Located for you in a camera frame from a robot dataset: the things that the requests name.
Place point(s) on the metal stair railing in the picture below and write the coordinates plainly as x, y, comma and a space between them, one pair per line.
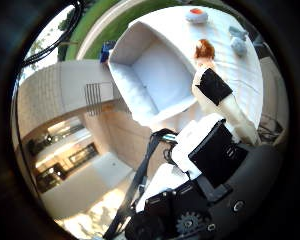
93, 98

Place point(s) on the white bowl with orange object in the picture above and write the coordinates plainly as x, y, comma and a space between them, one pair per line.
196, 16

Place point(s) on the orange-haired plush doll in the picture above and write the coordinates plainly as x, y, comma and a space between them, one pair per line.
205, 50

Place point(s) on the grey plush toy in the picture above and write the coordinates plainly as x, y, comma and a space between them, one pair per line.
238, 45

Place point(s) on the white rectangular container box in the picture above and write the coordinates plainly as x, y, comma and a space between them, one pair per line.
156, 76

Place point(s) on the person in blue shirt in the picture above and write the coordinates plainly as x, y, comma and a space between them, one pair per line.
106, 51

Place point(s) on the white striped tablecloth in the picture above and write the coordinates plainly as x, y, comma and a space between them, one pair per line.
190, 36

